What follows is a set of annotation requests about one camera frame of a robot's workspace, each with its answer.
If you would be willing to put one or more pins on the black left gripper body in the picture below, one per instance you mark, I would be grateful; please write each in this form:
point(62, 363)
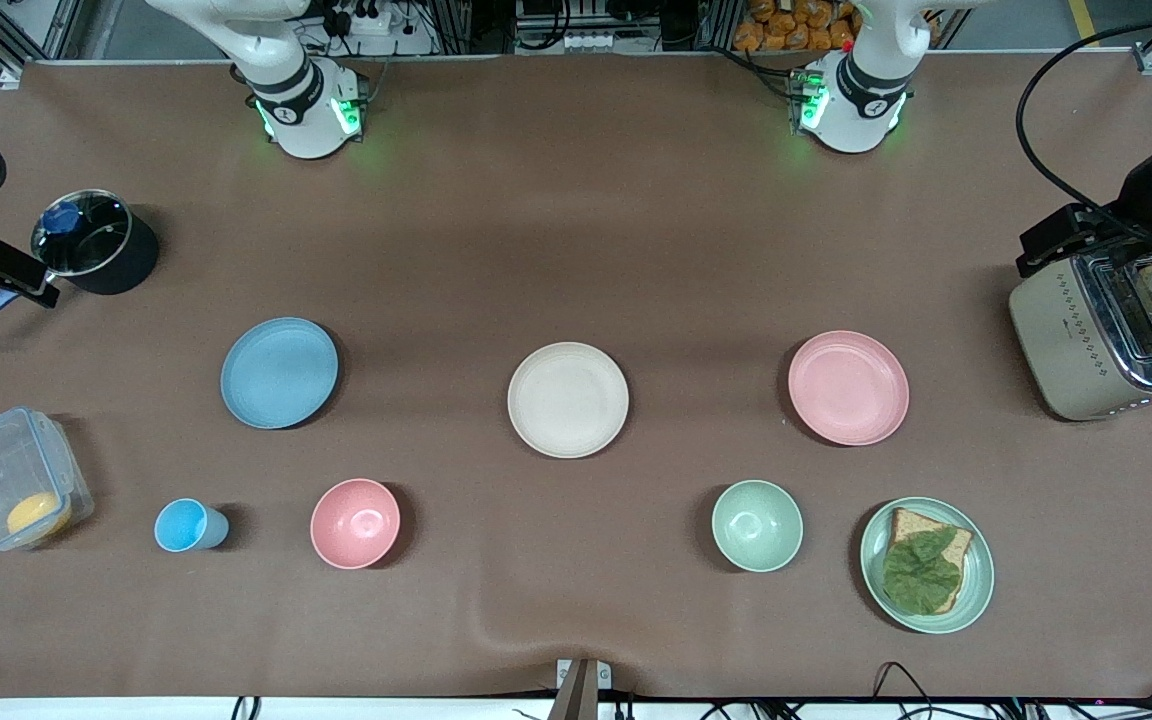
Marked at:
point(1142, 193)

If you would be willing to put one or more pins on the pink plate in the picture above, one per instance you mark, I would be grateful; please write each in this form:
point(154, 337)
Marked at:
point(848, 388)

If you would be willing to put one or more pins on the blue plate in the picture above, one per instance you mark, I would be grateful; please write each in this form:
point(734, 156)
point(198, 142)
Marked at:
point(279, 373)

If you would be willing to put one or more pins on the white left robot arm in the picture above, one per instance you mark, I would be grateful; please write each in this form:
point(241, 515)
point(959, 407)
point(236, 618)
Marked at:
point(858, 100)

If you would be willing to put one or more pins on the beige steel toaster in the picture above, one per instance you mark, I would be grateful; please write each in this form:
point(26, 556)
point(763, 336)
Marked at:
point(1066, 345)

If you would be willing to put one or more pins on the black pot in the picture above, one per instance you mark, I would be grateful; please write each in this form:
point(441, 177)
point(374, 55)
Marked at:
point(126, 265)

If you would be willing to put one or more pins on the clear plastic container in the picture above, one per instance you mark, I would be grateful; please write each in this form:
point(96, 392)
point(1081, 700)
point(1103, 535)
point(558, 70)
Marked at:
point(1, 465)

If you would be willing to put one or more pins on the orange round food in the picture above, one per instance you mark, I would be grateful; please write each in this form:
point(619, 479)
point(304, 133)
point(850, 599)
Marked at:
point(38, 515)

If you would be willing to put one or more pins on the blue cup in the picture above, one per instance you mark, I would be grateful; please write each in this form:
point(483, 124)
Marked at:
point(184, 526)

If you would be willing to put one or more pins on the brown bread slice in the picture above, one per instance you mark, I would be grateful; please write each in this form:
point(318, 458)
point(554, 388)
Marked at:
point(956, 545)

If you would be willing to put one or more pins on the bag of orange buns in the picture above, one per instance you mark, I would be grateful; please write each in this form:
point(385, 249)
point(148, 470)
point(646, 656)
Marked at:
point(796, 22)

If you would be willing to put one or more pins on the green plate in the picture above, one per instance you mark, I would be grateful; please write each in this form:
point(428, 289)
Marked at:
point(976, 585)

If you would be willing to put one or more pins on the green lettuce leaf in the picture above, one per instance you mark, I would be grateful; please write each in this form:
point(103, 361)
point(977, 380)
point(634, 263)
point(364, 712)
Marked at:
point(921, 570)

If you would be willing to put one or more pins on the green bowl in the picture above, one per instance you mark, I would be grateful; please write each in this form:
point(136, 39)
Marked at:
point(757, 526)

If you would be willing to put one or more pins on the pink bowl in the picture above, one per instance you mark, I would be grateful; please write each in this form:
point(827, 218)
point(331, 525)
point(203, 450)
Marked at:
point(355, 523)

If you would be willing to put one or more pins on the white power strip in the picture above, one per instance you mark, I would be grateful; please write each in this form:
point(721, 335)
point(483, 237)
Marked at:
point(376, 25)

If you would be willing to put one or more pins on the brown table cloth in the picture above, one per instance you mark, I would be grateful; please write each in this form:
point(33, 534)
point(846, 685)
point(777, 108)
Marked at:
point(576, 250)

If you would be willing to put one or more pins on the beige plate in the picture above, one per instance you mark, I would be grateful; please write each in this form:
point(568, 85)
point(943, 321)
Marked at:
point(568, 400)

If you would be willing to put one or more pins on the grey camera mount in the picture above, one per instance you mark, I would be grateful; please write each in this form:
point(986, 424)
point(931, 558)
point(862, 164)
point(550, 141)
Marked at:
point(581, 695)

